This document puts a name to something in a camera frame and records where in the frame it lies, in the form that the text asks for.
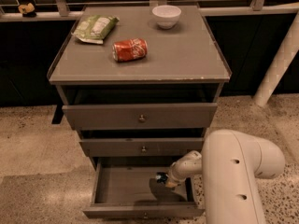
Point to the blue silver redbull can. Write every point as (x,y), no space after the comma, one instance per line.
(161,177)

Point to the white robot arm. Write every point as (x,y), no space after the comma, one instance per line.
(229,163)

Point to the grey bottom drawer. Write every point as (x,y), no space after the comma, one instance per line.
(126,187)

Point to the grey drawer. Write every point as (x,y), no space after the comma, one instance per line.
(126,187)
(140,116)
(129,147)

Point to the grey middle drawer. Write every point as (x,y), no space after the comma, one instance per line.
(129,147)

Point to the grey drawer cabinet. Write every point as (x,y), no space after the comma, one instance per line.
(183,65)

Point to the grey top drawer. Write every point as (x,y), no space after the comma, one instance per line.
(140,116)

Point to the red coca cola can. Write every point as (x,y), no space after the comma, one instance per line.
(129,50)

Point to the white bowl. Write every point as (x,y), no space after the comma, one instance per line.
(166,16)

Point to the green chip bag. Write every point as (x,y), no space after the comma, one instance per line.
(94,29)

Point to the white diagonal pillar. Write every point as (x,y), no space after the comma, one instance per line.
(280,64)

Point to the metal window railing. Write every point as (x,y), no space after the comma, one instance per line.
(46,15)

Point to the small yellow black object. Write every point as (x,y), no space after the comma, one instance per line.
(27,10)

